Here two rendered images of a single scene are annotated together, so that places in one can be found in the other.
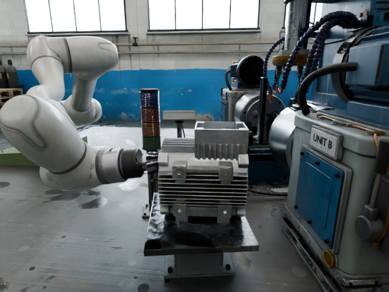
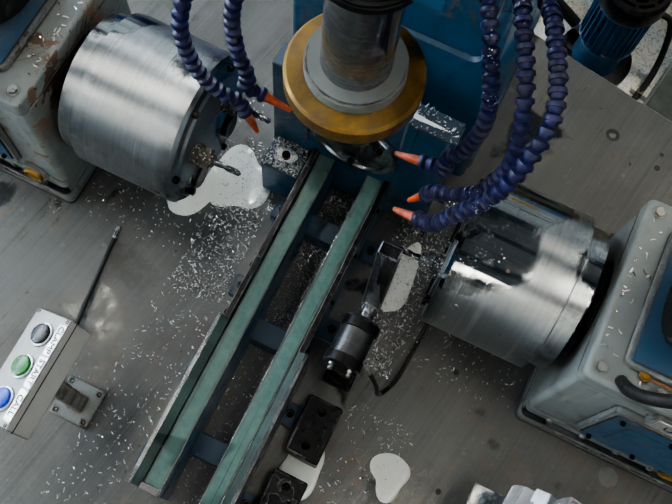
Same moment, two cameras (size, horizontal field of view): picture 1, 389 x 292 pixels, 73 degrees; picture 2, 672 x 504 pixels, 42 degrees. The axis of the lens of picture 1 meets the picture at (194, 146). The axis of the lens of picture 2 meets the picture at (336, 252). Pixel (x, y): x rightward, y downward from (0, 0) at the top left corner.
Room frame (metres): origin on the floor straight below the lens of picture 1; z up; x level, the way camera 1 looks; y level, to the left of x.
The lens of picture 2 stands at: (0.95, 0.10, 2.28)
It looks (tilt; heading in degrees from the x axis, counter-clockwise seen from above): 71 degrees down; 290
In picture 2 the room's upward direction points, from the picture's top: 10 degrees clockwise
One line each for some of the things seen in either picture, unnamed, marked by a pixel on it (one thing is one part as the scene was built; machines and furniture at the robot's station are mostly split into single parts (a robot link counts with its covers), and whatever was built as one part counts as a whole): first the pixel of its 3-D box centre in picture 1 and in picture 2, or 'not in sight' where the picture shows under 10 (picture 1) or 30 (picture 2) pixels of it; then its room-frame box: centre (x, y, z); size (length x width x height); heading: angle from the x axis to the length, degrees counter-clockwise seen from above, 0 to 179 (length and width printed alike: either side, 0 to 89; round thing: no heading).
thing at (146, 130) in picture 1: (150, 127); not in sight; (0.82, 0.14, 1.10); 0.06 x 0.06 x 0.04
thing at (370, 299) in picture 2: (261, 111); (379, 281); (1.01, -0.26, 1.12); 0.04 x 0.03 x 0.26; 94
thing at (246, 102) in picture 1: (256, 113); (128, 93); (1.51, -0.36, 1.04); 0.37 x 0.25 x 0.25; 4
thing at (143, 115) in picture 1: (150, 113); not in sight; (0.82, 0.14, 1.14); 0.06 x 0.06 x 0.04
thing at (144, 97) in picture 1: (149, 98); not in sight; (0.82, 0.14, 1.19); 0.06 x 0.06 x 0.04
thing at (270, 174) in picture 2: not in sight; (286, 168); (1.27, -0.44, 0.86); 0.07 x 0.06 x 0.12; 4
